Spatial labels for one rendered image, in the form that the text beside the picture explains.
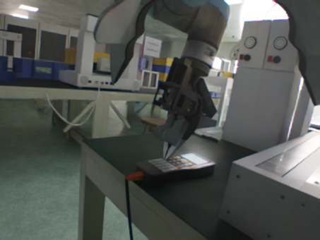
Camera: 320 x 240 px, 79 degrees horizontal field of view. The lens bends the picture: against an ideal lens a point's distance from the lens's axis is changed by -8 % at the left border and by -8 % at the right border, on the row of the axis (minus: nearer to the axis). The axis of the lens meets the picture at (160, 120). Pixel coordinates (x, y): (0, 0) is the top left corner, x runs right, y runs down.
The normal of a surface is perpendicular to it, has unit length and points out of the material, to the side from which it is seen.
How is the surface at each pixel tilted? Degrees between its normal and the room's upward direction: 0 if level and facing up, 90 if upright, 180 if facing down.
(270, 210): 90
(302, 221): 90
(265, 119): 90
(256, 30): 90
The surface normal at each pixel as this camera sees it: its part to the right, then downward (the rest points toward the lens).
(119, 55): -0.32, 0.54
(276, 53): -0.73, 0.03
